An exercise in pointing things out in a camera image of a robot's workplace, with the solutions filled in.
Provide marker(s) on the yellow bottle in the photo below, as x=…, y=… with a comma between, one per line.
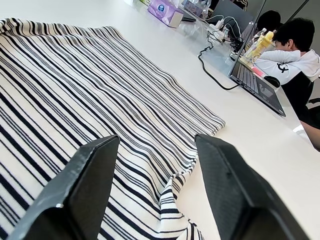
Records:
x=263, y=42

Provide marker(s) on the white power strip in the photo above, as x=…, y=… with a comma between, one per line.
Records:
x=218, y=29

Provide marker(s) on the grey open laptop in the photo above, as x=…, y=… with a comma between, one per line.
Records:
x=257, y=80

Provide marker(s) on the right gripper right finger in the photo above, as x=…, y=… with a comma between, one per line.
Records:
x=235, y=190

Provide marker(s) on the black computer mouse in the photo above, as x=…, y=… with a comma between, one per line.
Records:
x=272, y=80

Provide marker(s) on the purple tissue box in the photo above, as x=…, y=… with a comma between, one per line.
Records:
x=166, y=12

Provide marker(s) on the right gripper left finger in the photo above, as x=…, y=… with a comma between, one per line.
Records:
x=82, y=190

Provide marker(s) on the black and white striped T-shirt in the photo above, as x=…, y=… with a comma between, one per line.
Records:
x=82, y=100

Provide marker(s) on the grey laptop lid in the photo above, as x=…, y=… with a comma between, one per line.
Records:
x=233, y=12

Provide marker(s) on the person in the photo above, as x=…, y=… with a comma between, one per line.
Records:
x=295, y=57
x=311, y=136

